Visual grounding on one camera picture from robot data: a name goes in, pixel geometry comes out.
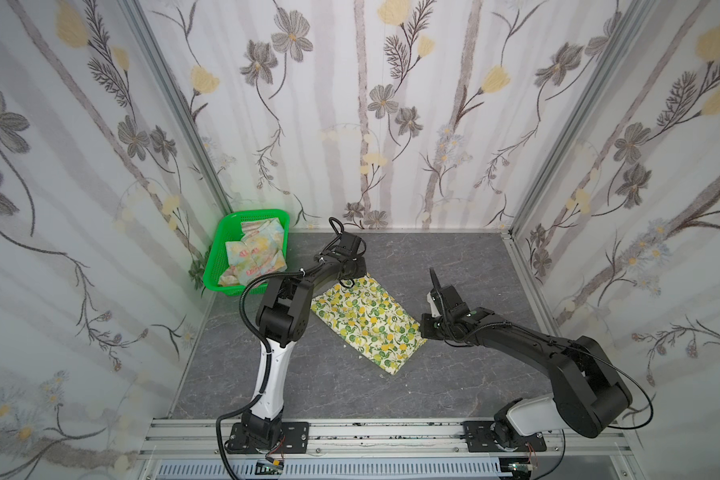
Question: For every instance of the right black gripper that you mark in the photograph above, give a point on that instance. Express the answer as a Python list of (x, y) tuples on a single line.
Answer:
[(450, 311)]

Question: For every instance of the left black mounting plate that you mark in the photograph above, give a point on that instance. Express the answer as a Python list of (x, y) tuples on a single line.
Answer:
[(293, 440)]

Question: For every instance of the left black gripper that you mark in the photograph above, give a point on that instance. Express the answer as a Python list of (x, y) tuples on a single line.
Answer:
[(348, 258)]

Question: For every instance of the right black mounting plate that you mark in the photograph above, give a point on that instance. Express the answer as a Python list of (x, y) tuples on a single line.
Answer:
[(480, 437)]

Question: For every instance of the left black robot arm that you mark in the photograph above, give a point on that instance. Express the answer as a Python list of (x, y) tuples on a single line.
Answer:
[(281, 320)]

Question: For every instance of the black mounting plate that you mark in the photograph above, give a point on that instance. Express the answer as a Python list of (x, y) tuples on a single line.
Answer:
[(293, 440), (480, 437)]

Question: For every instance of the pastel floral folded skirt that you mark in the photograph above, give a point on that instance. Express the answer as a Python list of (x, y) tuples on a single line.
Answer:
[(258, 252)]

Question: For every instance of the white slotted cable duct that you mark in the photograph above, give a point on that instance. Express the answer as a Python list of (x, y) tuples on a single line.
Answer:
[(373, 468)]

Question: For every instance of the green plastic basket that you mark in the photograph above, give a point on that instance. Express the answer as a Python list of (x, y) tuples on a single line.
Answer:
[(229, 229)]

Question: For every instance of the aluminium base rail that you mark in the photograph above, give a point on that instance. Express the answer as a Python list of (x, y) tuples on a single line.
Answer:
[(369, 438)]

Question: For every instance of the lemon print yellow skirt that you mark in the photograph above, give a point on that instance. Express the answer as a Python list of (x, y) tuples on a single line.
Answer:
[(370, 321)]

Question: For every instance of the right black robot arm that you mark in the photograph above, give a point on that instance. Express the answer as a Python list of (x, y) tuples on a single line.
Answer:
[(588, 393)]

